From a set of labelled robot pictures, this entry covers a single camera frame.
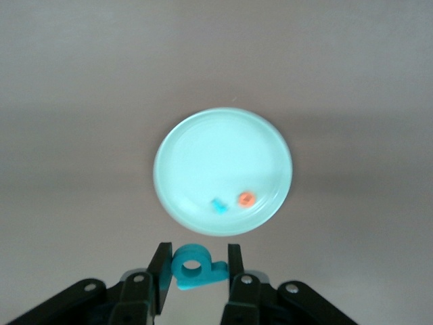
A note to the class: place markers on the teal foam letter p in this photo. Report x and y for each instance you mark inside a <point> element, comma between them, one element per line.
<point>216,272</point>

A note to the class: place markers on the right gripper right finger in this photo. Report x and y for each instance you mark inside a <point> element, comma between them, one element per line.
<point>250,301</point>

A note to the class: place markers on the small teal foam digit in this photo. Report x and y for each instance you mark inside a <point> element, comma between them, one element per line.
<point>219,206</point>

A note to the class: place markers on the orange foam letter e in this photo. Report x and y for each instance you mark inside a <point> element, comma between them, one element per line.
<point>241,199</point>

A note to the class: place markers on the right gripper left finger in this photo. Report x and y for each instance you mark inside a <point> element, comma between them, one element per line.
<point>135,298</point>

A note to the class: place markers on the pale green plate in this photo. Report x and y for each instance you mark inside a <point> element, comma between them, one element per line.
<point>220,159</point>

